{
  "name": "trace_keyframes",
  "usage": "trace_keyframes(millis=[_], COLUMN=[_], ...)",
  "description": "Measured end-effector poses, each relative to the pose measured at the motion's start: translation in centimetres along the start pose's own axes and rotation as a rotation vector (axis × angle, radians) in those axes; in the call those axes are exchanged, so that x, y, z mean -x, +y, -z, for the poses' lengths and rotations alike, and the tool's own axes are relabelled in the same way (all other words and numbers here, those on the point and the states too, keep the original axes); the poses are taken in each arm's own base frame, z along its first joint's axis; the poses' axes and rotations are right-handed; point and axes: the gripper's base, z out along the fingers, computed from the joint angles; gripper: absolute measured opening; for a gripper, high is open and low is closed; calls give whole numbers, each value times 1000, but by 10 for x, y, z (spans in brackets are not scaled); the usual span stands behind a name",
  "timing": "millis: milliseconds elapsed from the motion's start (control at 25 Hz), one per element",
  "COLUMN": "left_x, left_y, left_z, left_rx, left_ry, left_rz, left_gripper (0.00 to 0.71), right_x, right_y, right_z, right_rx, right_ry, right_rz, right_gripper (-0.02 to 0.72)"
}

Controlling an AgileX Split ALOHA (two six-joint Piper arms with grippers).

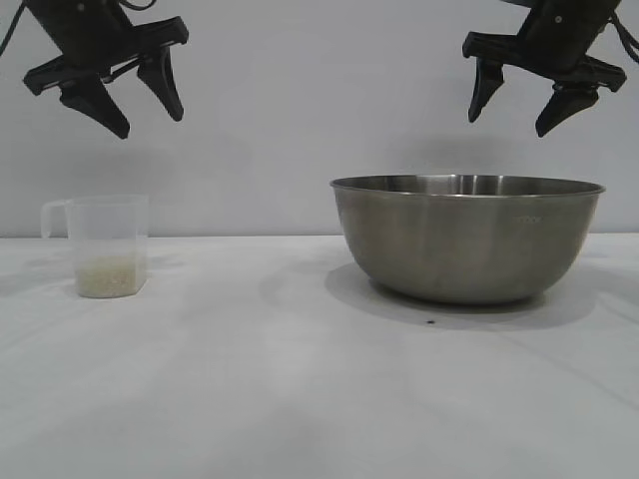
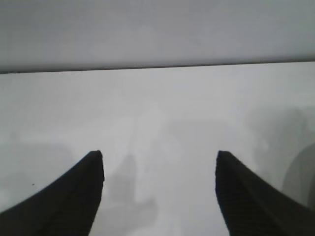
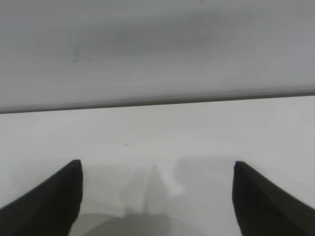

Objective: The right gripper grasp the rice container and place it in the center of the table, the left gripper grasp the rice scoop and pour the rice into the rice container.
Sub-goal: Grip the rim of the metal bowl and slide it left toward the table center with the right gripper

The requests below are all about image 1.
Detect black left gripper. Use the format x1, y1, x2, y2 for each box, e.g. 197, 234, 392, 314
22, 0, 190, 140

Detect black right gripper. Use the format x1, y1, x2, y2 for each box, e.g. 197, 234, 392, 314
461, 0, 628, 139

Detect clear plastic measuring cup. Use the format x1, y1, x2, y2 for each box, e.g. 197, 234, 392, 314
40, 194, 150, 299

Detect stainless steel mixing bowl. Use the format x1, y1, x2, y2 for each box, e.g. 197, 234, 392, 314
328, 174, 607, 305

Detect white rice grains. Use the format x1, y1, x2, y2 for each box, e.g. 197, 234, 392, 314
77, 253, 146, 299

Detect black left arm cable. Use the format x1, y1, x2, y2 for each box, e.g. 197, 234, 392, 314
0, 0, 25, 54

